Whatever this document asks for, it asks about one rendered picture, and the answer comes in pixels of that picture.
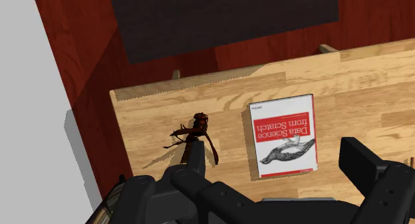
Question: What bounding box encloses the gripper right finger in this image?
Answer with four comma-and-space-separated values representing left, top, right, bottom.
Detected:
338, 136, 415, 224

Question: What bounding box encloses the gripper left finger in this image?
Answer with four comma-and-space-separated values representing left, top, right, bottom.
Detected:
110, 140, 261, 224

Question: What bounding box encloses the brown insect figure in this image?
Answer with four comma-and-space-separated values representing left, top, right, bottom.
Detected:
163, 112, 219, 166

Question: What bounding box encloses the light wooden table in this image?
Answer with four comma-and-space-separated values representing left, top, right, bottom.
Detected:
109, 38, 415, 224

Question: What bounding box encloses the white and red book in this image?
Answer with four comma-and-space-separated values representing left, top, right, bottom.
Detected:
248, 93, 319, 179

